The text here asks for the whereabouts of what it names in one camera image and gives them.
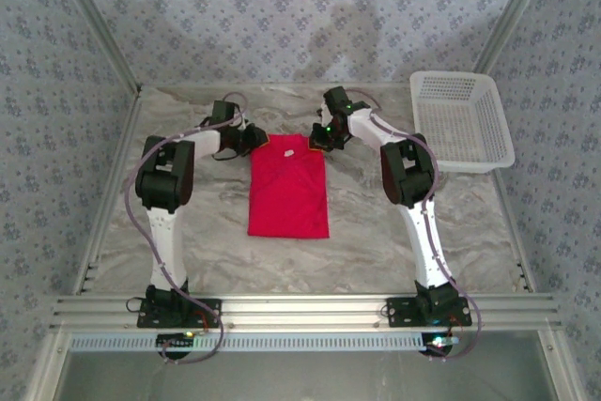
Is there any white perforated plastic basket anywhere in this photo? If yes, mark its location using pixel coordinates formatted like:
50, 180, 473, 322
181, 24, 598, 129
409, 70, 516, 175

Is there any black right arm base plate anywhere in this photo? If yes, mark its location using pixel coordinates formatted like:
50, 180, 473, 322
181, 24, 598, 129
385, 296, 473, 329

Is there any aluminium mounting rail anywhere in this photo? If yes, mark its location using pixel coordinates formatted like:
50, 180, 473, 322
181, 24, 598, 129
49, 292, 562, 331

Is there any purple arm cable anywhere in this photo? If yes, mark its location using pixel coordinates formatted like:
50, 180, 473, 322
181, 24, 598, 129
124, 90, 251, 365
347, 88, 485, 362

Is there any aluminium frame leg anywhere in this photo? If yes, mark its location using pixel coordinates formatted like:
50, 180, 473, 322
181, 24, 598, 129
537, 329, 584, 401
22, 330, 71, 401

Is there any red t-shirt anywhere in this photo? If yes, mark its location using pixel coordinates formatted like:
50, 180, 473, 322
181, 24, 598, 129
247, 133, 331, 239

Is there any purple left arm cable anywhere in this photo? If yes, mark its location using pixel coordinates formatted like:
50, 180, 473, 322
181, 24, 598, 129
124, 90, 251, 365

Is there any white slotted cable duct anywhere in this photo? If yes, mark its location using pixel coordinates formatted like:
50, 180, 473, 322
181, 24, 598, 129
68, 332, 426, 354

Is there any small black controller board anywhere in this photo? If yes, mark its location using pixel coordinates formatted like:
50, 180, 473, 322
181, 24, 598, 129
421, 332, 460, 356
156, 332, 196, 351

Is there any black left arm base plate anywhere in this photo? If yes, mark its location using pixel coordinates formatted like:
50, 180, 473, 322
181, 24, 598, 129
136, 296, 223, 329

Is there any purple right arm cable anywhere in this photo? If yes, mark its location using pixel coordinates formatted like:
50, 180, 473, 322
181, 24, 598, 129
347, 88, 485, 362

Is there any aluminium corner post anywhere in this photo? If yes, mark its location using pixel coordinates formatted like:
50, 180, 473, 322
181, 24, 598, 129
49, 0, 143, 95
471, 0, 561, 74

